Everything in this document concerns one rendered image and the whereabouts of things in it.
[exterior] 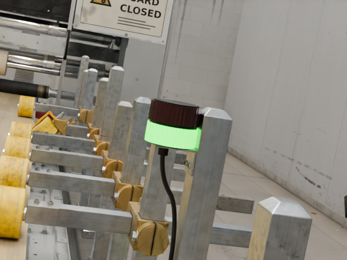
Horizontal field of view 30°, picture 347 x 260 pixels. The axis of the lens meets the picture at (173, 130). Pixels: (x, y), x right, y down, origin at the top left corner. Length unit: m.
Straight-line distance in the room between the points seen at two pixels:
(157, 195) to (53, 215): 0.17
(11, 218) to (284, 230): 0.58
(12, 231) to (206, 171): 0.39
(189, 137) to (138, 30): 2.56
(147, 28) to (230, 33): 6.77
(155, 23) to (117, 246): 2.13
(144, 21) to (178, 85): 6.60
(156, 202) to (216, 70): 8.99
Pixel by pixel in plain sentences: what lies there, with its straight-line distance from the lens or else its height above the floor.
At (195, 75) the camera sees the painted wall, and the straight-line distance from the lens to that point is 9.90.
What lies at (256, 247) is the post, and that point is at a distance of 0.54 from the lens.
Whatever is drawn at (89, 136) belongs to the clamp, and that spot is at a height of 0.95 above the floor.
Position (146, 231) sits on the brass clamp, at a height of 0.96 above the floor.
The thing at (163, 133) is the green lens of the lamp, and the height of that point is 1.14.
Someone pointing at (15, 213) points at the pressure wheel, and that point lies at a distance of 1.02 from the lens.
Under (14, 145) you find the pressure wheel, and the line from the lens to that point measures 1.51.
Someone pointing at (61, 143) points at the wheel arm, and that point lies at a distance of 1.78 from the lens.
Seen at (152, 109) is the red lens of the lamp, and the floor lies 1.16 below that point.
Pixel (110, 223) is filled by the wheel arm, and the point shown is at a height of 0.95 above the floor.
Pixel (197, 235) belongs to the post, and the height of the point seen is 1.03.
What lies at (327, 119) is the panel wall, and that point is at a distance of 6.63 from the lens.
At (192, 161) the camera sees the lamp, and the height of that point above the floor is 1.11.
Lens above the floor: 1.23
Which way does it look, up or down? 6 degrees down
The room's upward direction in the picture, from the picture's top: 10 degrees clockwise
